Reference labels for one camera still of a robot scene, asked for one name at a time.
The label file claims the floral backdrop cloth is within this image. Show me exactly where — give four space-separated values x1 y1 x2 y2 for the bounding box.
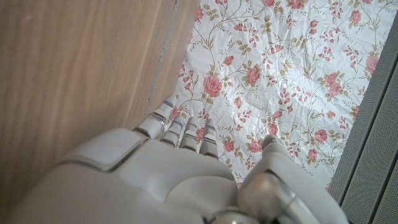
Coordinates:
172 0 398 192

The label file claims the grey perforated panel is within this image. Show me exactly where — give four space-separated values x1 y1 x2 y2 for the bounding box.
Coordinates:
328 15 398 224

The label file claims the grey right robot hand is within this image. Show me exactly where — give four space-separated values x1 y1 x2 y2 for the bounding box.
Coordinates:
0 95 349 224

